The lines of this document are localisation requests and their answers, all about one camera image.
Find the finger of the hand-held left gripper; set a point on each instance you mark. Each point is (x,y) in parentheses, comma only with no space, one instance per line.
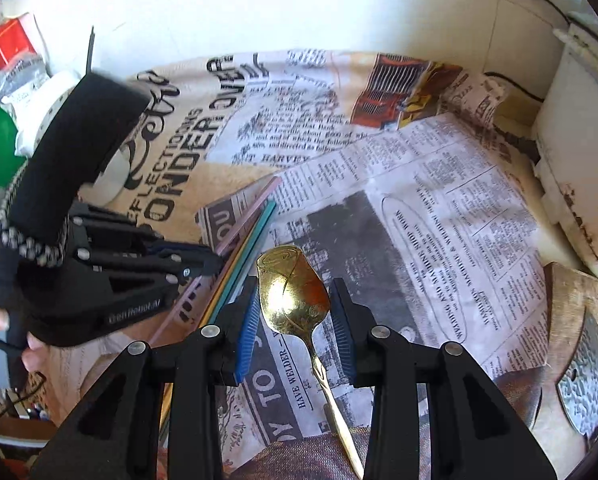
(144,240)
(189,272)

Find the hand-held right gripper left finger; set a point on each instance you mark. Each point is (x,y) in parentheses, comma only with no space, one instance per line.
(244,335)

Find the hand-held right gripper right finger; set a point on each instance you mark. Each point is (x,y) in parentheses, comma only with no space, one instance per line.
(341,330)

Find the white ceramic cup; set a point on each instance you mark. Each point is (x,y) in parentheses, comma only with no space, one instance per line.
(110,182)

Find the gold spoon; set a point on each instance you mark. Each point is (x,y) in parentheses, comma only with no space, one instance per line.
(289,290)

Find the pile of colourful chopsticks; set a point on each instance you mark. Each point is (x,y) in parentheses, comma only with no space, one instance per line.
(256,230)

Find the pale pink chopstick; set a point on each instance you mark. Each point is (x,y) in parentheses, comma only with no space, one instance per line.
(249,215)

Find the person's left hand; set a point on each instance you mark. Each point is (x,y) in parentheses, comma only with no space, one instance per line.
(34,352)

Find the red tin box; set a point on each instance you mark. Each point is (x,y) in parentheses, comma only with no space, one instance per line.
(9,42)

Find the newspaper print table cloth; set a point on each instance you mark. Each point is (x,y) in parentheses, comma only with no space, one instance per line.
(429,210)

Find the wooden cutting board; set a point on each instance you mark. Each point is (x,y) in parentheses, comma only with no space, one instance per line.
(564,300)

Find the hammered metal blade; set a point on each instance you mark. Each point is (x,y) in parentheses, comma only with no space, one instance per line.
(584,375)

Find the white rice cooker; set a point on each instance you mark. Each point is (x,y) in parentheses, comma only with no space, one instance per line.
(579,160)

